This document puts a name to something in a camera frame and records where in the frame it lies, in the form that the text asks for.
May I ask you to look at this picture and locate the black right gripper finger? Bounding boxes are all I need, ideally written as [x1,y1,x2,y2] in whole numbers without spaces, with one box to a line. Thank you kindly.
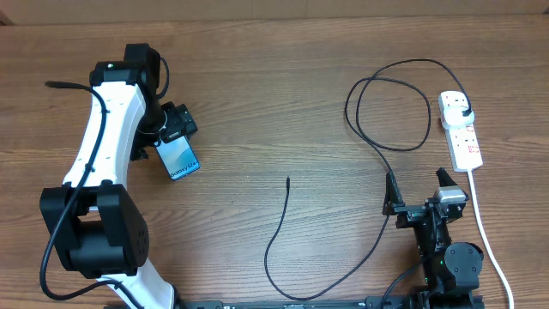
[436,167,457,187]
[383,172,405,215]

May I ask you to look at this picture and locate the Samsung Galaxy smartphone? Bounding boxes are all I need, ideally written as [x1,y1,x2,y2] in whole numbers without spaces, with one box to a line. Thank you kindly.
[156,137,201,180]

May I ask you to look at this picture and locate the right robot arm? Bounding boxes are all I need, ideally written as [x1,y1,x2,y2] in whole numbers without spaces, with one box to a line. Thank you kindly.
[380,167,484,308]

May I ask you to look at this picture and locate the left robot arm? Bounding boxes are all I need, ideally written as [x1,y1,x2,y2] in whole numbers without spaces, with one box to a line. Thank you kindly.
[39,43,199,308]

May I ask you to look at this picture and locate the white charger adapter plug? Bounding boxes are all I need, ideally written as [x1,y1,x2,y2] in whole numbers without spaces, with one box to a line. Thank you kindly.
[441,106,475,130]

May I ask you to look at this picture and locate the white power strip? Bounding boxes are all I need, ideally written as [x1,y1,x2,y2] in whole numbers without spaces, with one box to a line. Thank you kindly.
[437,91,483,173]

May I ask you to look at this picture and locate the white power strip cord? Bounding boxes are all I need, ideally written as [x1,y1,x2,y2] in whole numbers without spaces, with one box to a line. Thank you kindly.
[466,169,515,309]

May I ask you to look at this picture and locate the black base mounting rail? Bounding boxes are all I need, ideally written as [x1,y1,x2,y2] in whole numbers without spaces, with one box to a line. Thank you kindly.
[105,294,486,309]

